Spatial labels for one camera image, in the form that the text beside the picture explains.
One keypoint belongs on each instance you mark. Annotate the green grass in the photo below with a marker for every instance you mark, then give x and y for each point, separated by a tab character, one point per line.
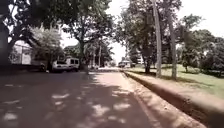
193	78

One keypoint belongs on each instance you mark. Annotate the row of shady trees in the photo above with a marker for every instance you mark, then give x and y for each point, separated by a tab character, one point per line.
83	26

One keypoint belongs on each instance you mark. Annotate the pale low building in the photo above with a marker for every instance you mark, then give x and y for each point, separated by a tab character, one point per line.
20	53

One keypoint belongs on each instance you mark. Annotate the brown dirt verge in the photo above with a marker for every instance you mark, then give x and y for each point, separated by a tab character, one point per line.
151	101

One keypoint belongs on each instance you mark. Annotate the pale dirt strip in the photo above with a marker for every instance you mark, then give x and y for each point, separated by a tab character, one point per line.
186	90

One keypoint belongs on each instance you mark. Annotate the dark drainage ditch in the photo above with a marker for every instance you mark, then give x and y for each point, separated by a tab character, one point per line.
186	106

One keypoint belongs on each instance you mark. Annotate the white van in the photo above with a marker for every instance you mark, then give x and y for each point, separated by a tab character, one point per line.
73	62

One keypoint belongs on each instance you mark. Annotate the white car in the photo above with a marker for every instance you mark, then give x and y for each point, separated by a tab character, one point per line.
59	66

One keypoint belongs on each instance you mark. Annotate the grey asphalt road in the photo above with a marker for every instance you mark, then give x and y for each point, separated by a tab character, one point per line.
66	96

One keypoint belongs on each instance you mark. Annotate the small distant building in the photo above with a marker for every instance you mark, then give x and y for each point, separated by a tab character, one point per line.
125	63

